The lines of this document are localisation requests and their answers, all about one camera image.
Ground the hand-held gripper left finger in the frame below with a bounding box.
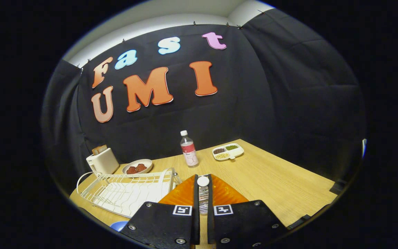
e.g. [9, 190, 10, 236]
[120, 174, 200, 249]

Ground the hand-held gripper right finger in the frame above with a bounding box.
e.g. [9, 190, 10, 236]
[207, 174, 289, 249]

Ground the blue checked handle spoon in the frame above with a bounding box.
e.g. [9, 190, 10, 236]
[197, 176, 210, 215]

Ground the white wire dish rack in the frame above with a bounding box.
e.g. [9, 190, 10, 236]
[76, 168, 182, 219]

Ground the blue plate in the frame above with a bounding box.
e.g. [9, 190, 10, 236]
[110, 221, 129, 232]

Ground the white divided bean dish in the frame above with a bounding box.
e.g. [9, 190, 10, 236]
[212, 143, 245, 161]

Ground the white oval meat plate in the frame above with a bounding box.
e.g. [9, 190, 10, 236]
[122, 159, 153, 175]

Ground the clear plastic water bottle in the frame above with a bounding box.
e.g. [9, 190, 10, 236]
[180, 130, 199, 167]

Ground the black table edge clamp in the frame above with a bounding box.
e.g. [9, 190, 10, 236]
[330, 180, 346, 195]
[287, 214, 312, 229]

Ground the white toaster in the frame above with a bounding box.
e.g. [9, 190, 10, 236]
[86, 148, 120, 176]

